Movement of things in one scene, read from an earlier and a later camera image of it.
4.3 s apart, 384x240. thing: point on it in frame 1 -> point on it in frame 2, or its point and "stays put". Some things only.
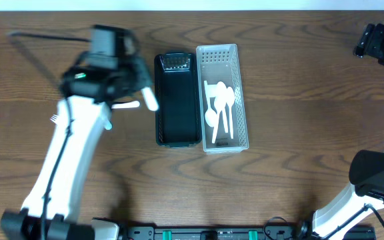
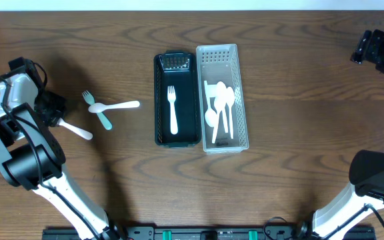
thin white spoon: x=210 y=115 stays put
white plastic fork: x=149 y=99 -> x=172 y=98
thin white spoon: x=221 y=97 stays put
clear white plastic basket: x=219 y=63 stays put
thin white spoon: x=230 y=99 stays put
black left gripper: x=140 y=74 -> x=52 y=109
